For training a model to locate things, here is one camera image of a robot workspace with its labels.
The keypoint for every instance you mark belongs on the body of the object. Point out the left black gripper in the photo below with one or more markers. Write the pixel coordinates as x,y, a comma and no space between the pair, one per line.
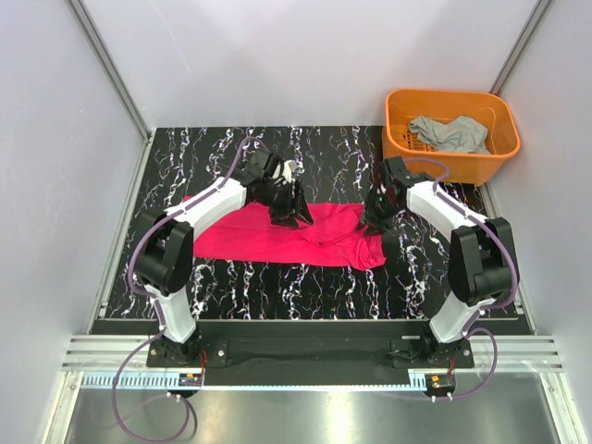
289,214

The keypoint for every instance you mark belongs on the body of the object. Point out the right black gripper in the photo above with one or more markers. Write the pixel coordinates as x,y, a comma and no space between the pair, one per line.
376,225

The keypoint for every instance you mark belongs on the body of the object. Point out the pink t shirt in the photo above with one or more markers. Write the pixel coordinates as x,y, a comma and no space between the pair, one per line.
332,241

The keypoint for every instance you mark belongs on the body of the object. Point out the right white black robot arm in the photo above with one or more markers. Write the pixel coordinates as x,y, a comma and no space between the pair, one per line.
482,272

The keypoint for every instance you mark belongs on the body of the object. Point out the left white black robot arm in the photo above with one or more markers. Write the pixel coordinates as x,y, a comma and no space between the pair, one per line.
161,264

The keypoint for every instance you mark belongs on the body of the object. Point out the grey t shirt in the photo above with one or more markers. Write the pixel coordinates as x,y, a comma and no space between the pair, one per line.
463,135

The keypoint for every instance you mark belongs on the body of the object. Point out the orange plastic basket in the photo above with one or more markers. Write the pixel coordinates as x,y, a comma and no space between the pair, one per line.
404,105

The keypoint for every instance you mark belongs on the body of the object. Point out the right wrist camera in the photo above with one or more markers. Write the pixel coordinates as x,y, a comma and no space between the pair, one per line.
394,175

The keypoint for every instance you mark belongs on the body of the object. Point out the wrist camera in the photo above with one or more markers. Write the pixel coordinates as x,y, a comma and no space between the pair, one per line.
394,175
263,165

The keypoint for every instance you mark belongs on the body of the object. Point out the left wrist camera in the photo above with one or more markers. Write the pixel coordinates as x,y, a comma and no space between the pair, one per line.
263,165

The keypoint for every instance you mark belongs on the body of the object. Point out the slotted white cable duct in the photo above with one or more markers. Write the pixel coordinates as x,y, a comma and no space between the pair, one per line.
152,380

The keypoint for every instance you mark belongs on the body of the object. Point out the right aluminium frame post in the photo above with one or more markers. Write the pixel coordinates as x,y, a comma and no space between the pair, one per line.
528,32

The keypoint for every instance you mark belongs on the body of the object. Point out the aluminium frame post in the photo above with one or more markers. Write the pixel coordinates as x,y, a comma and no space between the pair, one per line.
528,32
95,40

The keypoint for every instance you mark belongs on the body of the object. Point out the left aluminium frame post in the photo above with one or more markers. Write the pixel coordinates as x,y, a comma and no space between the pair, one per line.
95,40

